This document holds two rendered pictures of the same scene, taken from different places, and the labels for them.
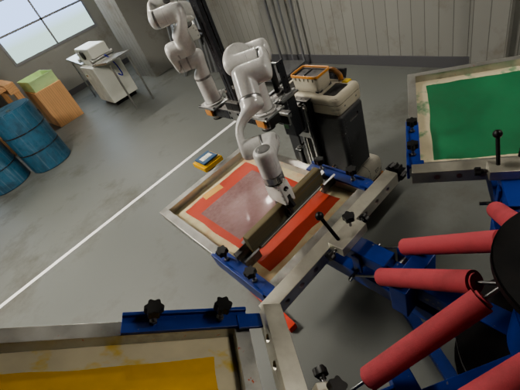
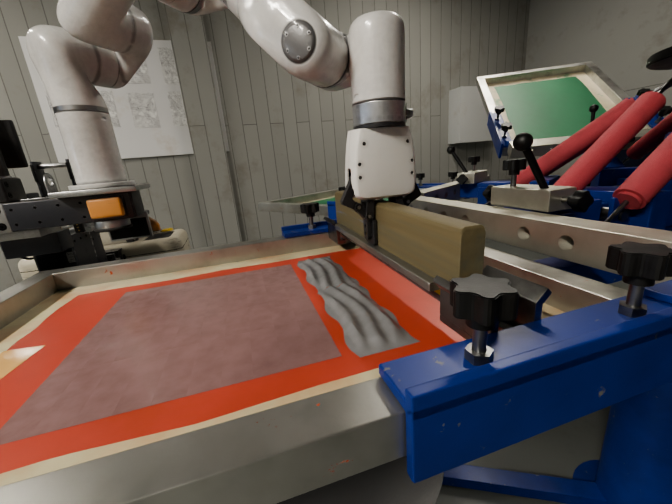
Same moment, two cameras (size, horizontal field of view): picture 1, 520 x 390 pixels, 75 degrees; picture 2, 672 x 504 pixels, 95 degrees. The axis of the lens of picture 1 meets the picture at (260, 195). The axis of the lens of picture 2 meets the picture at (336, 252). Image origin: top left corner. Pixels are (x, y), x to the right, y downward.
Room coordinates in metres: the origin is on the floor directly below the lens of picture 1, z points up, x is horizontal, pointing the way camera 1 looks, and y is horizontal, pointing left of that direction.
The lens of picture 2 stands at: (0.94, 0.42, 1.15)
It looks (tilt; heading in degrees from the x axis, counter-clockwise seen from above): 16 degrees down; 282
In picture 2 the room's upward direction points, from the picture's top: 5 degrees counter-clockwise
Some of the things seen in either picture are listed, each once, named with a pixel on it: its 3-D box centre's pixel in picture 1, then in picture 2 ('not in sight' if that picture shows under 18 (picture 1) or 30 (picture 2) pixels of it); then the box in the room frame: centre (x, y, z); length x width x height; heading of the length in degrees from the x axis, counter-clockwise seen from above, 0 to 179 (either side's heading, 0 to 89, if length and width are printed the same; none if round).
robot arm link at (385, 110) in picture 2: (274, 176); (383, 114); (0.95, -0.07, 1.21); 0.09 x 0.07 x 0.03; 28
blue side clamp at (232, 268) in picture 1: (243, 274); (557, 361); (0.81, 0.17, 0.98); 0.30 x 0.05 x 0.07; 28
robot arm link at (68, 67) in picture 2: not in sight; (76, 73); (1.60, -0.20, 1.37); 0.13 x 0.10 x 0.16; 79
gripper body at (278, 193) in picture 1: (278, 188); (380, 159); (0.96, -0.07, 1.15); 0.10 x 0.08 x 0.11; 28
